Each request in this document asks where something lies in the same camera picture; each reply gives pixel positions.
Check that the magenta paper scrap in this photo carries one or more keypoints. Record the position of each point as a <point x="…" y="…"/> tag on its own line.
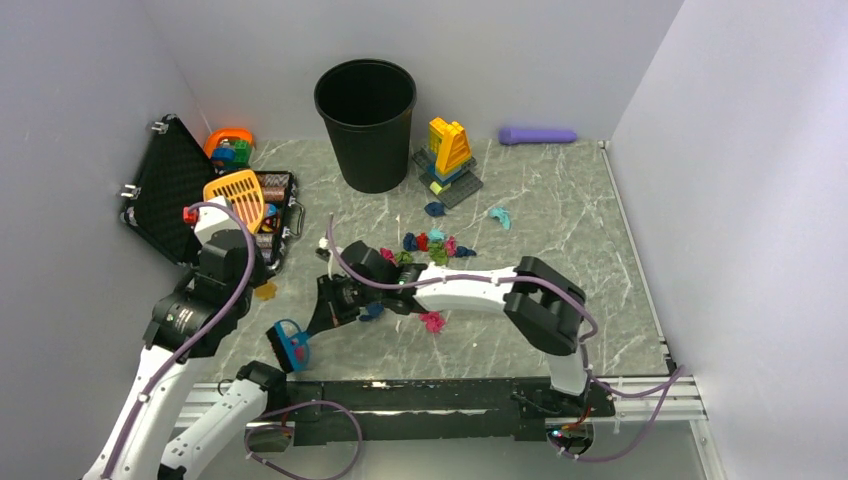
<point x="388" y="255"/>

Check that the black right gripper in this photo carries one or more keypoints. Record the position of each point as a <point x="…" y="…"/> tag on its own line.
<point x="328" y="306"/>

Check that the cyan paper scrap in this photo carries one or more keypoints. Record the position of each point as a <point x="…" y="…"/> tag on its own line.
<point x="502" y="216"/>

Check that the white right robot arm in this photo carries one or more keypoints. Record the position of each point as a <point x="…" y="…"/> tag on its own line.
<point x="547" y="309"/>

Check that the black poker chip case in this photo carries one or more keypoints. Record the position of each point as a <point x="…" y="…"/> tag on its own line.
<point x="171" y="176"/>

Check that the navy paper scrap right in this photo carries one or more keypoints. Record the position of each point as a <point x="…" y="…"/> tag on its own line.
<point x="463" y="252"/>

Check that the navy paper scrap near bricks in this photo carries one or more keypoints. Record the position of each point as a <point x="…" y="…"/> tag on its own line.
<point x="435" y="209"/>

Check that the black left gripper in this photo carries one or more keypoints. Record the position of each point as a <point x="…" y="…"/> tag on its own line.
<point x="261" y="270"/>

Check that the black plastic trash bin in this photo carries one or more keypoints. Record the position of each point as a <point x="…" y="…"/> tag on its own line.
<point x="367" y="108"/>

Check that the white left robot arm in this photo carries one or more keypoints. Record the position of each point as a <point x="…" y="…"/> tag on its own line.
<point x="184" y="334"/>

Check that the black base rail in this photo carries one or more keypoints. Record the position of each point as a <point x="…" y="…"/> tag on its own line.
<point x="522" y="409"/>

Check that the dark blue paper scrap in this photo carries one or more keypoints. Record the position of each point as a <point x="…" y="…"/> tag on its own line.
<point x="372" y="312"/>

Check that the purple cylinder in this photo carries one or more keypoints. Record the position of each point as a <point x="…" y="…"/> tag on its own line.
<point x="516" y="136"/>

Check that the light blue paper scrap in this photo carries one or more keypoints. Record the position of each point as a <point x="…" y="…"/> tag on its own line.
<point x="436" y="235"/>

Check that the blue brush with black bristles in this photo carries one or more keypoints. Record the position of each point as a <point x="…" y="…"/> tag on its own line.
<point x="289" y="343"/>

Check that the yellow toy brick building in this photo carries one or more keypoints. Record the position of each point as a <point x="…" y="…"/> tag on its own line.
<point x="447" y="163"/>

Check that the green paper scrap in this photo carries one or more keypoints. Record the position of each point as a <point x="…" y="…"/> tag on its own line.
<point x="435" y="253"/>

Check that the red paper scrap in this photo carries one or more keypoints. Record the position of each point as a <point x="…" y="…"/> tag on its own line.
<point x="422" y="241"/>

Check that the orange tape dispenser toy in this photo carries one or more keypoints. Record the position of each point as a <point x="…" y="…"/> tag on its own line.
<point x="229" y="148"/>

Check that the pink paper scrap centre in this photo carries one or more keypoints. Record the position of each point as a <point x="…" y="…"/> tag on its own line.
<point x="433" y="321"/>

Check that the yellow slotted plastic scoop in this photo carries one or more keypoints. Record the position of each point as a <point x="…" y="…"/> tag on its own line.
<point x="243" y="191"/>

